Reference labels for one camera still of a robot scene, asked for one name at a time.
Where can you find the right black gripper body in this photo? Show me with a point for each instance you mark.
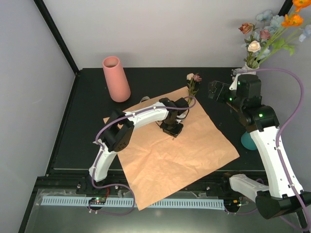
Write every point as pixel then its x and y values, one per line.
pixel 221 97

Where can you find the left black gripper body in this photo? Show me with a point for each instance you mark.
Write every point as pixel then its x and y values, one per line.
pixel 169 127

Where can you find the cream printed ribbon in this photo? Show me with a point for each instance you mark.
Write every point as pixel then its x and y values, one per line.
pixel 144 99

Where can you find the pink artificial flower bunch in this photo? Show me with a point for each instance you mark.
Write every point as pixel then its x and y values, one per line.
pixel 255 44

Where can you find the orange artificial flower bunch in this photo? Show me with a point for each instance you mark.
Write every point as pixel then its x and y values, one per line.
pixel 293 26

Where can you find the blue artificial flower bunch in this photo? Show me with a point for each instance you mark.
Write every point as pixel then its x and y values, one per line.
pixel 272 22

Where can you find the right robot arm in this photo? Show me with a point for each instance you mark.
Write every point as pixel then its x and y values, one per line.
pixel 284 194

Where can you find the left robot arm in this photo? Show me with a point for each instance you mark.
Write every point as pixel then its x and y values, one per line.
pixel 117 132

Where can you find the white ribbed vase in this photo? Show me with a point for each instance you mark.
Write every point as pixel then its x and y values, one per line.
pixel 249 70

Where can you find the teal cylindrical vase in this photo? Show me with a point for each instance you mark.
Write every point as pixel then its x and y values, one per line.
pixel 248 142

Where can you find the pink ceramic vase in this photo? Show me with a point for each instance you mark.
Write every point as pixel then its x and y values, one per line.
pixel 116 79

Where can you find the right black frame post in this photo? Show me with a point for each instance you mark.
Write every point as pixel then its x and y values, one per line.
pixel 286 7

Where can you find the black frame post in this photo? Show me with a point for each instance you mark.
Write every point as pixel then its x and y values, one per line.
pixel 56 34
pixel 286 7

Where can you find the white slotted cable duct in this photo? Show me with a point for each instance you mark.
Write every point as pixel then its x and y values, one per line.
pixel 128 203

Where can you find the left black frame post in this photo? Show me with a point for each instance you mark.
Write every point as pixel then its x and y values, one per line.
pixel 56 34

